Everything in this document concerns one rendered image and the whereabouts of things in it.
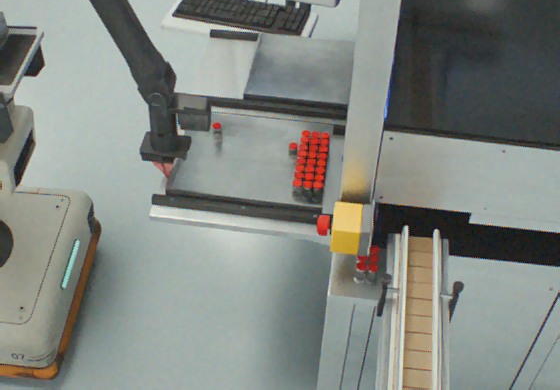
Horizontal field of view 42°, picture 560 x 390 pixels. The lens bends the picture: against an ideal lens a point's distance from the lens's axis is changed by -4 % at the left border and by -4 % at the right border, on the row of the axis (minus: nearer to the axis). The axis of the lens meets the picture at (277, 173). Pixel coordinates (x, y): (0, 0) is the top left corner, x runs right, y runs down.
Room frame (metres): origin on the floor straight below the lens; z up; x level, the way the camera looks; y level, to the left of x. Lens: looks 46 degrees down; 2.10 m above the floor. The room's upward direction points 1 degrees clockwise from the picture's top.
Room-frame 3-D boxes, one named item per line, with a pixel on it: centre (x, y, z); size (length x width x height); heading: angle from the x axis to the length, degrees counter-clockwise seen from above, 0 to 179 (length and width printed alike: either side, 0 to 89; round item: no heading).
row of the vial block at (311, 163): (1.20, -0.08, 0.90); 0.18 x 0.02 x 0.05; 173
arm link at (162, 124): (1.16, 0.23, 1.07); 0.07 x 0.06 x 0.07; 87
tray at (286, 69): (1.54, -0.10, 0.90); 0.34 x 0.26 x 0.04; 83
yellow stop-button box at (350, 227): (0.94, -0.14, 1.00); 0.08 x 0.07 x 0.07; 83
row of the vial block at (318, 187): (1.19, -0.10, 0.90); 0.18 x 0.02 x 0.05; 173
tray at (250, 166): (1.21, 0.06, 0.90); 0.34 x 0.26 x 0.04; 83
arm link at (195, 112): (1.17, 0.20, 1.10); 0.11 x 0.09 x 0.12; 87
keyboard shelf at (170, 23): (1.96, 0.11, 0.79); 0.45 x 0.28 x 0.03; 75
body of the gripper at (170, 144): (1.16, 0.24, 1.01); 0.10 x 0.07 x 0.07; 83
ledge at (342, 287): (0.92, -0.18, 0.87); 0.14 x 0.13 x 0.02; 83
